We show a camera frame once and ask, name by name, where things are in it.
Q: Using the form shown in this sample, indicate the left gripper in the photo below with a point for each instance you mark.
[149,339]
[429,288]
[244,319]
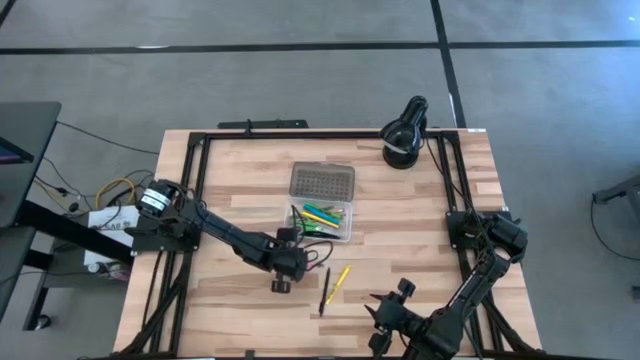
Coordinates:
[290,260]

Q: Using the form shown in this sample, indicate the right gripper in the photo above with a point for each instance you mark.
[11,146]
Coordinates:
[400,320]

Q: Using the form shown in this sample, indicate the slim black pen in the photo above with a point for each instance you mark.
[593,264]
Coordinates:
[322,233]

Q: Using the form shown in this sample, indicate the yellow highlighter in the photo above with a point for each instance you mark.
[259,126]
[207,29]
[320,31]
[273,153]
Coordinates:
[339,285]
[320,219]

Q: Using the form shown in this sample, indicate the black marker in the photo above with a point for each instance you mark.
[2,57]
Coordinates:
[325,292]

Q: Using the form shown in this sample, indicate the smoky studded box lid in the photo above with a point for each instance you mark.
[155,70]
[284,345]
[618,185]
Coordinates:
[322,182]

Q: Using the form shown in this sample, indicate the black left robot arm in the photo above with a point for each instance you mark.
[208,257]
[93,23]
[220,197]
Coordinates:
[225,232]

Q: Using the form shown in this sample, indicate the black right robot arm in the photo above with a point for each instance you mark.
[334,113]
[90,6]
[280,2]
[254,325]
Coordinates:
[480,280]

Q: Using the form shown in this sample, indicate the clear plastic supply box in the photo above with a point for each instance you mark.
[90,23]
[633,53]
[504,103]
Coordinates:
[347,235]

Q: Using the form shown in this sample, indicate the black mounting bar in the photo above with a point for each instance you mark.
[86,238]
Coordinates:
[265,123]

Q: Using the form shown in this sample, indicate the black desk lamp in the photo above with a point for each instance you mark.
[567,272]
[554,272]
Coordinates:
[400,140]

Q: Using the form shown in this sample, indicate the white printed paper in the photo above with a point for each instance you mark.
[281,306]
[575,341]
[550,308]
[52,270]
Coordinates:
[107,222]

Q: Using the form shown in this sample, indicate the black desk support beam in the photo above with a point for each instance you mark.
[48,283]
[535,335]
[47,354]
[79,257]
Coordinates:
[65,228]

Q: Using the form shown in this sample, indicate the dark grey desk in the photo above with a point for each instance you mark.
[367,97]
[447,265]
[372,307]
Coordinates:
[35,120]

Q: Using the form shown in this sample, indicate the laptop screen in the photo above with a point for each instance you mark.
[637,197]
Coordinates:
[12,152]

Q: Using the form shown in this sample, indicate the black table-edge bracket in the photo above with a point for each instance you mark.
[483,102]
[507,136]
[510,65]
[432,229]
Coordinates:
[250,355]

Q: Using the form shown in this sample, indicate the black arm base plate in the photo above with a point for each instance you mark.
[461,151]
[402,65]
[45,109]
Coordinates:
[150,240]
[457,235]

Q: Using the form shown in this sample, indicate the black aluminium table frame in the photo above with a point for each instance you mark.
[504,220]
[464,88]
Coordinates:
[325,135]

